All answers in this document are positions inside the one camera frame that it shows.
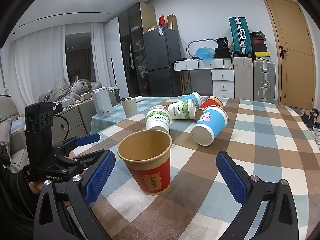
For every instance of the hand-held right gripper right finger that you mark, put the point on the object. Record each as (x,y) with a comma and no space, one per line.
(232,180)

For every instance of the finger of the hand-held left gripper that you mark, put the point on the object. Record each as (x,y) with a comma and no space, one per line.
(87,139)
(82,160)

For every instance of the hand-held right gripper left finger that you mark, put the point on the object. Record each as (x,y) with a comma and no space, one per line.
(99,178)

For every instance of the person's left forearm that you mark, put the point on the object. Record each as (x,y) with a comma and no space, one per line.
(13,195)

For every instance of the red and brown paper cup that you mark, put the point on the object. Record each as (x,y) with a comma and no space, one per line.
(209,104)
(147,162)

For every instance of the blue paper cup rabbit print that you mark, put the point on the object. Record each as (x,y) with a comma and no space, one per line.
(210,126)

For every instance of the white paper cup green print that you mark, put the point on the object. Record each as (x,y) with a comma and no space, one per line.
(182,109)
(158,120)

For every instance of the blue and white paper cup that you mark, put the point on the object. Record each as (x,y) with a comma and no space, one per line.
(196,98)

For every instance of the person's left hand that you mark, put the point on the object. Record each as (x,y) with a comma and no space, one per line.
(35,188)

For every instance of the grey nightstand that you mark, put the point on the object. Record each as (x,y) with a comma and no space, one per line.
(68,121)

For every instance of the grey sofa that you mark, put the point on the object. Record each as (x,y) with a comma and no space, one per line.
(11,135)

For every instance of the beige low cabinet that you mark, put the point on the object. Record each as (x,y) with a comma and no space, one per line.
(86,108)

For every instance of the white electric kettle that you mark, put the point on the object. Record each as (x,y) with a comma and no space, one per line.
(102,102)

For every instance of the checked tablecloth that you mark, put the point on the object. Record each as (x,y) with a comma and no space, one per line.
(250,140)

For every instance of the grey tumbler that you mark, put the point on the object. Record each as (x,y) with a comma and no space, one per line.
(129,107)

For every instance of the pile of grey jackets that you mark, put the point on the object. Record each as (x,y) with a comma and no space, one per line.
(66,88)

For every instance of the white paper roll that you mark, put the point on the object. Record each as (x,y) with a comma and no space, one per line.
(139,98)

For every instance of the white sheer curtain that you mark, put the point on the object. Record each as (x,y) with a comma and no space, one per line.
(100,52)
(37,62)

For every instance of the white wardrobe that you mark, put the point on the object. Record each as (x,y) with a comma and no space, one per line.
(113,55)

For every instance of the white drawer chest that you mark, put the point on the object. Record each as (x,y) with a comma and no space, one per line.
(222,83)

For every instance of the dark glass display cabinet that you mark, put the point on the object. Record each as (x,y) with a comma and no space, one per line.
(132,52)

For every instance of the pair of dark shoes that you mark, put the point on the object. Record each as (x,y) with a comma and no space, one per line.
(310,119)

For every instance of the beige suitcase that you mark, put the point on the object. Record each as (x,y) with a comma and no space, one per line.
(243,78)

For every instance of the silver suitcase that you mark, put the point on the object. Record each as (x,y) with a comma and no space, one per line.
(264,80)

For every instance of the black refrigerator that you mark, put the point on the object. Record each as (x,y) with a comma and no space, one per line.
(162,62)

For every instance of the white ribbed canister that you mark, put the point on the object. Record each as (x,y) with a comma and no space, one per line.
(227,63)

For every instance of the white dressing table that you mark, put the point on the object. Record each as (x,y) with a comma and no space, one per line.
(198,64)

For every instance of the yellow and black box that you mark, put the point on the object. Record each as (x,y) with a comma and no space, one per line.
(261,55)

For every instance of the blue plastic bag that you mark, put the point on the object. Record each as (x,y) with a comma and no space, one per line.
(205,53)

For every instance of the black bag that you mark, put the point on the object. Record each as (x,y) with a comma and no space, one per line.
(222,48)

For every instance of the oval mirror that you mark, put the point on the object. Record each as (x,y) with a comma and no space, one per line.
(200,47)

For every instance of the red and black shoe box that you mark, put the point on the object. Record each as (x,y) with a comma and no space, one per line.
(258,44)

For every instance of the wooden door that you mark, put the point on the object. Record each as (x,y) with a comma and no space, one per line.
(291,52)

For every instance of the cardboard box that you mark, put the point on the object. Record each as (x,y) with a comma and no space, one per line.
(171,22)

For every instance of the teal suitcase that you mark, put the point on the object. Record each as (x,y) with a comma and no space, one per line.
(239,36)

